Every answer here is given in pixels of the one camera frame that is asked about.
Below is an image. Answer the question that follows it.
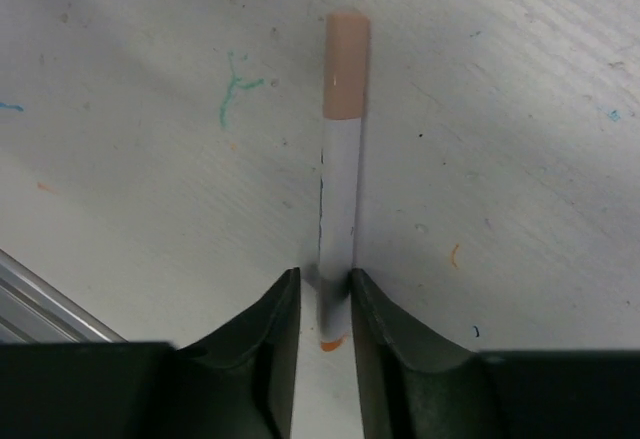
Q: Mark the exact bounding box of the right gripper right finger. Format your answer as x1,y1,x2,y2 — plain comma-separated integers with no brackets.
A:
350,269,639,438

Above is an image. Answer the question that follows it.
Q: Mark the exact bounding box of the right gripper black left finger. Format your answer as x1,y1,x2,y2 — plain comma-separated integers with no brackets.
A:
1,268,301,438

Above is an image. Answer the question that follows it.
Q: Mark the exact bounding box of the aluminium frame rail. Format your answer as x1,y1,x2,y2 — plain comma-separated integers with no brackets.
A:
0,252,124,343

